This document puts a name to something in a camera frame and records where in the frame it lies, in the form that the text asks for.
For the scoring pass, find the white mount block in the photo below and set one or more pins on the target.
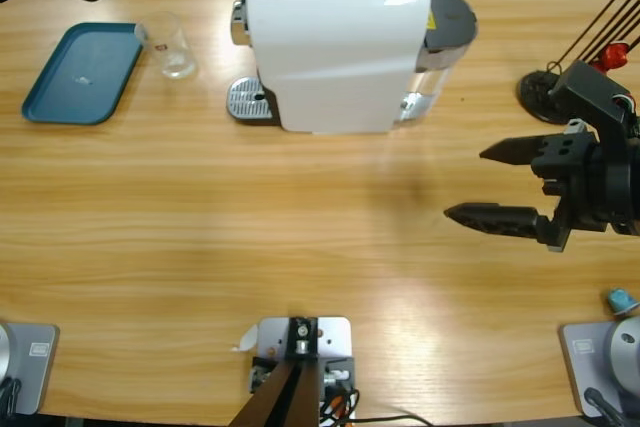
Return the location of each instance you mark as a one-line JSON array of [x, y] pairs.
[[332, 337]]

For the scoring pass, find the dark camera post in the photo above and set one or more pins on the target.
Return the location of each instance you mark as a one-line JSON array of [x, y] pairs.
[[285, 397]]

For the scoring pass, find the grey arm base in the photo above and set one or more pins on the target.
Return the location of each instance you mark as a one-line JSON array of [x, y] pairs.
[[582, 367], [37, 362]]

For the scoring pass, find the black capsule holder with rods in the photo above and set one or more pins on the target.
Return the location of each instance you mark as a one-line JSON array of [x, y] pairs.
[[535, 89]]

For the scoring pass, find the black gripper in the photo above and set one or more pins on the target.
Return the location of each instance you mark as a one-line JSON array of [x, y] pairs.
[[610, 187]]

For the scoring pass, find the white paper tab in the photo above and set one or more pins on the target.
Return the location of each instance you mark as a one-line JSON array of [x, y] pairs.
[[247, 339]]

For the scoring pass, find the red coffee capsule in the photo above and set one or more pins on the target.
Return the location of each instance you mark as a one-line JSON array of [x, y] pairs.
[[614, 56]]

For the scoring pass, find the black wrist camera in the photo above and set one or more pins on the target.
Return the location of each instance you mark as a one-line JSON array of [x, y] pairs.
[[585, 89]]

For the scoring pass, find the clear glass cup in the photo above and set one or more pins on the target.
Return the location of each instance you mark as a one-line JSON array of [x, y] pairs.
[[172, 54]]

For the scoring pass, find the white capsule coffee machine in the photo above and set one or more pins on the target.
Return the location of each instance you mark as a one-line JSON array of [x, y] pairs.
[[340, 57]]

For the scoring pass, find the clear water tank black lid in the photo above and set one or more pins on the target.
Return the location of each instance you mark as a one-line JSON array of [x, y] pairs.
[[452, 17]]

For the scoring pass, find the teal plastic tray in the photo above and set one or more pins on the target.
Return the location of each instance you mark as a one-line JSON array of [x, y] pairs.
[[80, 77]]

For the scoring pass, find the light blue coffee capsule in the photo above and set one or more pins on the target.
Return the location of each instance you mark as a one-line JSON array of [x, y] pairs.
[[621, 302]]

